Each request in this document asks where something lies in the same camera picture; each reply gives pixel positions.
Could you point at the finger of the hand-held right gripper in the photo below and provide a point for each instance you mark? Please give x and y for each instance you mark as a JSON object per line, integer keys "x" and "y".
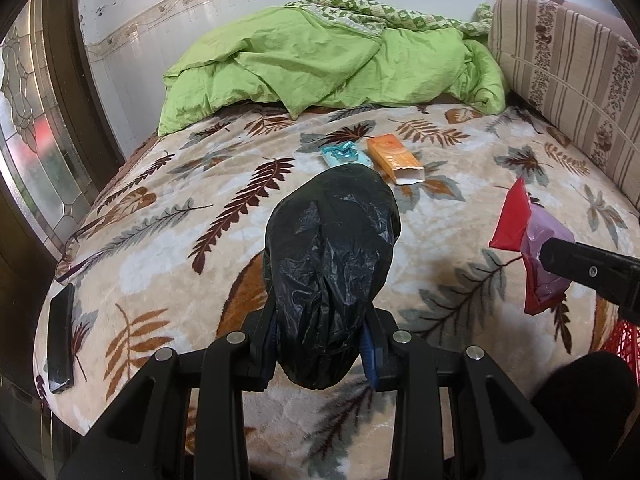
{"x": 590, "y": 272}

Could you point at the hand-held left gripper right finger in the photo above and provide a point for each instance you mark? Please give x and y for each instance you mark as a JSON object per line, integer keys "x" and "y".
{"x": 369, "y": 360}

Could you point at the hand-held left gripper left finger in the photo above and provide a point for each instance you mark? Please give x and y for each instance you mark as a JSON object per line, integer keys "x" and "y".
{"x": 270, "y": 355}

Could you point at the pink plastic wrapper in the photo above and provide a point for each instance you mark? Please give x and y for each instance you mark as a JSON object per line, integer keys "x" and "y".
{"x": 547, "y": 230}

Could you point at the red plastic basket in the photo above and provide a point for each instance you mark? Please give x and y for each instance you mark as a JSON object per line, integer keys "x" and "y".
{"x": 627, "y": 345}

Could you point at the red plastic bag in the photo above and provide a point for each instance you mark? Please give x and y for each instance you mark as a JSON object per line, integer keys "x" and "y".
{"x": 512, "y": 215}

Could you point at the black plastic bag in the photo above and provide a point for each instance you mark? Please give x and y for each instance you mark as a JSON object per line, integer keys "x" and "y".
{"x": 330, "y": 260}

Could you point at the leaf print blanket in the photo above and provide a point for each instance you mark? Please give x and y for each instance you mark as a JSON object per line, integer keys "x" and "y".
{"x": 175, "y": 260}

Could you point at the person's dark trouser leg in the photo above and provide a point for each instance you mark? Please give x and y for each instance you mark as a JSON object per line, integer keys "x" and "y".
{"x": 590, "y": 410}

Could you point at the small orange box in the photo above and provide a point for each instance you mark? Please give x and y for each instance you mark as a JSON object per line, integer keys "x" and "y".
{"x": 392, "y": 155}

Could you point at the teal blister pack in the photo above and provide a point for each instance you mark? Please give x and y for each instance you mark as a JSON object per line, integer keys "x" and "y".
{"x": 345, "y": 154}

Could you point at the striped floral cushion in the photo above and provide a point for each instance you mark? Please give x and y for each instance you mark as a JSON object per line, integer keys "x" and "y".
{"x": 575, "y": 65}

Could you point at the black phone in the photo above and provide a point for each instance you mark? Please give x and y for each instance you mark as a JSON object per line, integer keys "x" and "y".
{"x": 61, "y": 340}

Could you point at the eyeglasses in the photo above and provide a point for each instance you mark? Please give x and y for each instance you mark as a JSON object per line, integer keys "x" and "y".
{"x": 67, "y": 249}

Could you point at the green duvet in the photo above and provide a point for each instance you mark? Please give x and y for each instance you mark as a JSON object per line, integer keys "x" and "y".
{"x": 325, "y": 65}

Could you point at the green patterned quilt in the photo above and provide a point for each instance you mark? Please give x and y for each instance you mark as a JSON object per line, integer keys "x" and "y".
{"x": 400, "y": 12}

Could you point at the wooden door with stained glass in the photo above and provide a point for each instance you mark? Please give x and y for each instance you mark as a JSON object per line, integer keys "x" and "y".
{"x": 30, "y": 125}

